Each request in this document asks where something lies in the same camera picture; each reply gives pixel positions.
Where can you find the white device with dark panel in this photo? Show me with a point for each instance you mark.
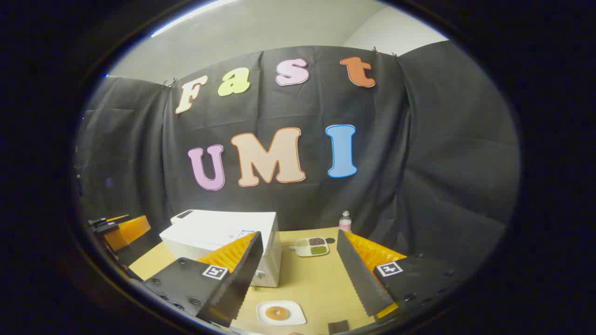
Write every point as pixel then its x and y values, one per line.
pixel 182 215

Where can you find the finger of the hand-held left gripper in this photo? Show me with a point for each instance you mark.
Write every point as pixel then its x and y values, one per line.
pixel 128 232
pixel 104 224

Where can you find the divided dish of beans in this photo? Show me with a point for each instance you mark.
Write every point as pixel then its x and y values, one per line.
pixel 311 246

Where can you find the clear bottle with pink label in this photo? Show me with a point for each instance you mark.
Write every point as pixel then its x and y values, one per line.
pixel 345 223

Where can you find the black backdrop cloth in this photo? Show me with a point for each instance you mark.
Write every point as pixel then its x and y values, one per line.
pixel 419 163

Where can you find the white microwave oven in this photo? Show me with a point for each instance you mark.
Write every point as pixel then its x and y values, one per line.
pixel 219 228

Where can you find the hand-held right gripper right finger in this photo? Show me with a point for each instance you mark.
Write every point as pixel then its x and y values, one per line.
pixel 356 274

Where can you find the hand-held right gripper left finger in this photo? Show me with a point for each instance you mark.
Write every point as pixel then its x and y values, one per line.
pixel 242 274

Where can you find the white square plate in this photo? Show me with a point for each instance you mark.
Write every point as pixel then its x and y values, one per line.
pixel 296 314

